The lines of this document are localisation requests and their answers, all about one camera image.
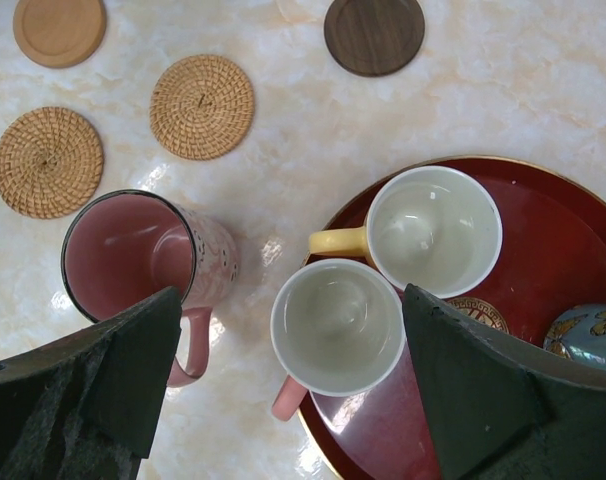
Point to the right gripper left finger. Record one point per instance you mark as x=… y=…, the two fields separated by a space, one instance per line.
x=87 y=405

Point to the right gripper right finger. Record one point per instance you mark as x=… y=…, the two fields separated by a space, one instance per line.
x=498 y=407

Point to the tall pink ghost mug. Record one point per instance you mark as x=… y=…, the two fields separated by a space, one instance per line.
x=129 y=244

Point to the pink mug white inside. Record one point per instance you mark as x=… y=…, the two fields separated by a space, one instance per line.
x=337 y=329

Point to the light wood coaster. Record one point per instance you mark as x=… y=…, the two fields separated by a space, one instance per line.
x=59 y=34

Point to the dark walnut coaster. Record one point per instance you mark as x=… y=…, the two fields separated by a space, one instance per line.
x=374 y=38

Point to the blue mug yellow inside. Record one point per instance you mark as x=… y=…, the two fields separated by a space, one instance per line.
x=579 y=334

